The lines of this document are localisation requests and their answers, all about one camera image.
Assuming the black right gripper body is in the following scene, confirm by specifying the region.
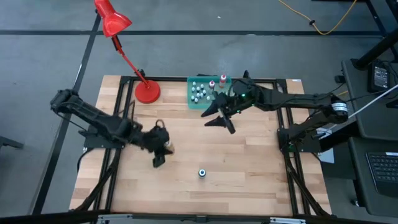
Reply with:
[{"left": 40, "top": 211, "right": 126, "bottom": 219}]
[{"left": 215, "top": 78, "right": 259, "bottom": 136}]

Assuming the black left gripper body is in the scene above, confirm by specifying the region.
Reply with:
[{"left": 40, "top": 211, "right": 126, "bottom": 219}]
[{"left": 136, "top": 124, "right": 172, "bottom": 169}]

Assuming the teal plastic bin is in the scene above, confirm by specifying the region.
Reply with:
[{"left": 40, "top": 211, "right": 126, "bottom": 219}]
[{"left": 186, "top": 75, "right": 233, "bottom": 110}]

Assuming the red desk lamp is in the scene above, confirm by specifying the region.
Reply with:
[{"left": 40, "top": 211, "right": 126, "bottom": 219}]
[{"left": 94, "top": 0, "right": 162, "bottom": 105}]

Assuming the white paper sheet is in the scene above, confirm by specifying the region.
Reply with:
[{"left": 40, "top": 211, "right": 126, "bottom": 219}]
[{"left": 317, "top": 147, "right": 335, "bottom": 164}]

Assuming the grey desk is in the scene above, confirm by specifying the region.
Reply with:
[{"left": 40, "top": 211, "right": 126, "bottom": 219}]
[{"left": 341, "top": 58, "right": 398, "bottom": 141}]

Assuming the white rod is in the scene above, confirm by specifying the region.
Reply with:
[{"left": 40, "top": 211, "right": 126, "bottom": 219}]
[{"left": 348, "top": 83, "right": 398, "bottom": 119}]

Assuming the black power adapter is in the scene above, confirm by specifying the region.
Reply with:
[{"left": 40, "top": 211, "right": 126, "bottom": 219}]
[{"left": 367, "top": 60, "right": 391, "bottom": 93}]

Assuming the black stand leg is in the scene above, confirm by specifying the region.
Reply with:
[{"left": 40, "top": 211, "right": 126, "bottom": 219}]
[{"left": 351, "top": 27, "right": 398, "bottom": 71}]

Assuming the dark grey chair foot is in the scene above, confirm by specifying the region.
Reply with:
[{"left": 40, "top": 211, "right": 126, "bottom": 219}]
[{"left": 0, "top": 135, "right": 25, "bottom": 151}]

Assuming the black desk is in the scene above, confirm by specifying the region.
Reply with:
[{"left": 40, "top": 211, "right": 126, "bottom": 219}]
[{"left": 347, "top": 136, "right": 398, "bottom": 218}]

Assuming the black laptop keyboard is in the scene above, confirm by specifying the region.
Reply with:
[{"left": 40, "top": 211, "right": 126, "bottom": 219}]
[{"left": 365, "top": 151, "right": 398, "bottom": 198}]

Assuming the black aluminium frame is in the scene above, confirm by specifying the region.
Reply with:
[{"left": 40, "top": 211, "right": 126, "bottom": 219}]
[{"left": 70, "top": 75, "right": 332, "bottom": 218}]

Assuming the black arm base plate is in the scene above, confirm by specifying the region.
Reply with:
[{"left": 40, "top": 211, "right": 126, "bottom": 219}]
[
  {"left": 277, "top": 127, "right": 323, "bottom": 154},
  {"left": 77, "top": 123, "right": 129, "bottom": 149}
]

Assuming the silver metal bracket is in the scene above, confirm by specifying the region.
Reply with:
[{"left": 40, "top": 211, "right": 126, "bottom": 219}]
[
  {"left": 95, "top": 213, "right": 135, "bottom": 224},
  {"left": 269, "top": 217, "right": 307, "bottom": 224}
]

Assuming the yellow extension cord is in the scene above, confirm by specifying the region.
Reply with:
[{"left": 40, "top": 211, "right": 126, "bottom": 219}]
[{"left": 278, "top": 0, "right": 358, "bottom": 35}]

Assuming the black frame crossbeam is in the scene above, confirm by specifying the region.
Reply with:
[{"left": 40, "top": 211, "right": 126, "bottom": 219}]
[{"left": 0, "top": 208, "right": 398, "bottom": 224}]

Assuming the dark desk frame bar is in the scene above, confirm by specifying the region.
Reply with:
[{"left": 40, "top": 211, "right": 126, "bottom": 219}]
[{"left": 363, "top": 0, "right": 398, "bottom": 37}]

